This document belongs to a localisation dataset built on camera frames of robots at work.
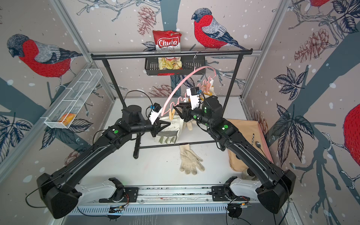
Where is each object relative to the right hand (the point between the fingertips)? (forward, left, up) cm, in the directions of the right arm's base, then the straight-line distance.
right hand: (175, 105), depth 64 cm
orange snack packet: (-7, +52, -4) cm, 53 cm away
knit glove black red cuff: (+2, -7, -19) cm, 20 cm away
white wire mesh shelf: (+10, +60, -7) cm, 61 cm away
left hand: (-4, +2, -8) cm, 9 cm away
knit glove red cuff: (-11, -7, -38) cm, 41 cm away
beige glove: (-6, +4, -17) cm, 18 cm away
